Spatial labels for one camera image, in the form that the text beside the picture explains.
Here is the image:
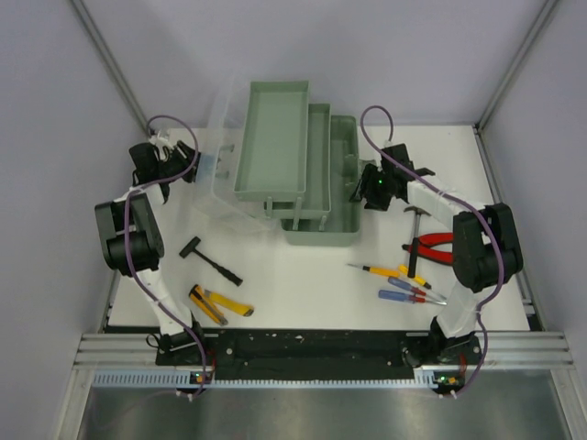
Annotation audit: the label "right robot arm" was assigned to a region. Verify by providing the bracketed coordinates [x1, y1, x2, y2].
[350, 144, 524, 366]

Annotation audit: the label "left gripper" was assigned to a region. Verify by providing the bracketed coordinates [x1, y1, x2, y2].
[157, 139, 220, 183]

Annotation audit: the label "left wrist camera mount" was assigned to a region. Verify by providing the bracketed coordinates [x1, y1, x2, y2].
[149, 130, 175, 149]

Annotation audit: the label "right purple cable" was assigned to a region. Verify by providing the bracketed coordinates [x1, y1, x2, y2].
[360, 105, 513, 398]

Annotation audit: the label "aluminium frame rail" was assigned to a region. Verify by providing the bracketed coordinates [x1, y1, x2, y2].
[74, 331, 574, 370]

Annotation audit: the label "blue screwdriver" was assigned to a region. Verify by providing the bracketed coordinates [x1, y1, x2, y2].
[388, 277, 447, 302]
[378, 290, 447, 306]

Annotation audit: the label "yellow handled screwdriver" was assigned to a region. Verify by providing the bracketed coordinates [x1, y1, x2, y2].
[398, 264, 432, 290]

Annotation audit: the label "green toolbox with clear lid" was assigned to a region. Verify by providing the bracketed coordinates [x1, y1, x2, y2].
[194, 77, 365, 247]

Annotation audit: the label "yellow black utility knife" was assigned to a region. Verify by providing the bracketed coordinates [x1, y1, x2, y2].
[188, 284, 228, 326]

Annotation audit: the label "small black handled hammer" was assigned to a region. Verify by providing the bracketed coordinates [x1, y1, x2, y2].
[404, 205, 429, 279]

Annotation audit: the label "orange handled screwdriver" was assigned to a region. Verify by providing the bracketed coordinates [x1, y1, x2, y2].
[348, 263, 402, 278]

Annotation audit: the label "red handled pliers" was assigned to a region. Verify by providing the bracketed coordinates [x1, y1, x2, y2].
[416, 232, 453, 267]

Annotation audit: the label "blue screwdriver upper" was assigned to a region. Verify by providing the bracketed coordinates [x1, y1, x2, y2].
[388, 277, 447, 302]

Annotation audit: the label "white cable duct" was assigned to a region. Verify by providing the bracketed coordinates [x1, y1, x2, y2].
[93, 369, 440, 391]

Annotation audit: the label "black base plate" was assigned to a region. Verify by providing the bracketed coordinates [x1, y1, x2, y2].
[146, 328, 482, 381]

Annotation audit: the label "blue screwdriver lower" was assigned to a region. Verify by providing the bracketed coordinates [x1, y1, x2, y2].
[378, 290, 447, 306]

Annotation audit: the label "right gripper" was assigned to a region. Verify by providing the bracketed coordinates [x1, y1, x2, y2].
[349, 164, 393, 212]

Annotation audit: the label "black rubber mallet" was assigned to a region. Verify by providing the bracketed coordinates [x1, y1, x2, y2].
[179, 236, 243, 287]

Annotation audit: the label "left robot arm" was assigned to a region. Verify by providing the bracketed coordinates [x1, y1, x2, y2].
[94, 141, 208, 364]

